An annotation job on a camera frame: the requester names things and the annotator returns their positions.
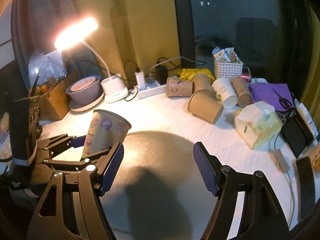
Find patterned paper cup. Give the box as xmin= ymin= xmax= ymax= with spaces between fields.
xmin=82 ymin=109 xmax=131 ymax=158

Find brown patterned cup behind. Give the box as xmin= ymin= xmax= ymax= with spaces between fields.
xmin=166 ymin=76 xmax=193 ymax=98

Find brown patterned cup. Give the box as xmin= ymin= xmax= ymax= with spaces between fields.
xmin=166 ymin=76 xmax=193 ymax=98
xmin=230 ymin=77 xmax=252 ymax=107

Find brown paper cup front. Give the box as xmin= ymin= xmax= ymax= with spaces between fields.
xmin=188 ymin=90 xmax=223 ymax=124

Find brown paper cup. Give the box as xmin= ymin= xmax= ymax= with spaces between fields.
xmin=192 ymin=73 xmax=213 ymax=94
xmin=188 ymin=90 xmax=223 ymax=124

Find brown patterned cup right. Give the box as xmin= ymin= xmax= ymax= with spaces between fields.
xmin=230 ymin=77 xmax=252 ymax=107

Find white paper cup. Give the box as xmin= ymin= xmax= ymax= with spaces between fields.
xmin=212 ymin=77 xmax=238 ymax=109

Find brown paper cup back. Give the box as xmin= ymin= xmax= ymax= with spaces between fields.
xmin=192 ymin=73 xmax=213 ymax=94

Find brown cardboard box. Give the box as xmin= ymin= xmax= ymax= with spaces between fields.
xmin=34 ymin=71 xmax=79 ymax=121

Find white plate under bowl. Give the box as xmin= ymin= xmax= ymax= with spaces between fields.
xmin=69 ymin=90 xmax=104 ymax=112

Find black smartphone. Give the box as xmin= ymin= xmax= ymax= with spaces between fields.
xmin=296 ymin=157 xmax=315 ymax=220

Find purple bowl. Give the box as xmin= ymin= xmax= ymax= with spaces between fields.
xmin=66 ymin=75 xmax=101 ymax=105

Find plastic bag of oranges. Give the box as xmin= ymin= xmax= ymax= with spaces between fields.
xmin=28 ymin=50 xmax=67 ymax=96

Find white cartoon mug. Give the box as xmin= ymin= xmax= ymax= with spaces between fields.
xmin=309 ymin=143 xmax=320 ymax=176

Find white desk lamp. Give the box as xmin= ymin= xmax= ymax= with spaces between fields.
xmin=54 ymin=16 xmax=129 ymax=104

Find round grey glitter mat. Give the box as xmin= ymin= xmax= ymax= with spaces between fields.
xmin=101 ymin=131 xmax=216 ymax=239

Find black wallet case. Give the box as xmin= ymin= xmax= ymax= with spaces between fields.
xmin=280 ymin=109 xmax=314 ymax=158

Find tissue pack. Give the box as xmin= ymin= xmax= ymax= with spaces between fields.
xmin=234 ymin=101 xmax=283 ymax=149

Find white textured tablecloth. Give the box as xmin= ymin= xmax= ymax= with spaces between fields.
xmin=0 ymin=89 xmax=320 ymax=240

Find white tube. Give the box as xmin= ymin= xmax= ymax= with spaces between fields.
xmin=294 ymin=99 xmax=318 ymax=139

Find white power strip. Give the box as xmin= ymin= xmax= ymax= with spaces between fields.
xmin=135 ymin=81 xmax=167 ymax=100

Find white usb charger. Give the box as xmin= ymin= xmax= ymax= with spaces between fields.
xmin=135 ymin=72 xmax=146 ymax=90

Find black scissors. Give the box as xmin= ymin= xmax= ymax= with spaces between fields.
xmin=272 ymin=89 xmax=293 ymax=110

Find black power adapter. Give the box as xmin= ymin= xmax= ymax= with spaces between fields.
xmin=155 ymin=65 xmax=168 ymax=85

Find purple notebook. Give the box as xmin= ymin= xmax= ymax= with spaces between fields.
xmin=248 ymin=82 xmax=296 ymax=112

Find yellow curtain right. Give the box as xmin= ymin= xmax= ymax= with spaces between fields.
xmin=300 ymin=7 xmax=320 ymax=128

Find yellow curtain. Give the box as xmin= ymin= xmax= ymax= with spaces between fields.
xmin=75 ymin=0 xmax=180 ymax=84
xmin=300 ymin=7 xmax=320 ymax=128

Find grey curtain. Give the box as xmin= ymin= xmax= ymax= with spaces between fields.
xmin=11 ymin=0 xmax=94 ymax=84

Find yellow cloth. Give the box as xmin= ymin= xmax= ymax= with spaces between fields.
xmin=177 ymin=68 xmax=215 ymax=83

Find yellow curtain left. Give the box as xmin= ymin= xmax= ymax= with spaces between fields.
xmin=75 ymin=0 xmax=180 ymax=84

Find white plastic basket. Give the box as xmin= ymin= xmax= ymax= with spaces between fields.
xmin=212 ymin=47 xmax=243 ymax=80

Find grey cable adapter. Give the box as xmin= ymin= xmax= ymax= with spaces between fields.
xmin=272 ymin=150 xmax=290 ymax=173

